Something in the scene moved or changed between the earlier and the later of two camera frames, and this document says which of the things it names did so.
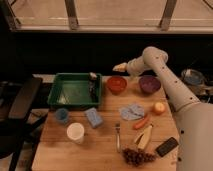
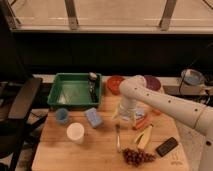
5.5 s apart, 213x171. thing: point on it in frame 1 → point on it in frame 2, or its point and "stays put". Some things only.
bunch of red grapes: x=137 y=157 stays put
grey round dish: x=195 y=78 stays put
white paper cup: x=75 y=132 stays put
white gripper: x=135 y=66 → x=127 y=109
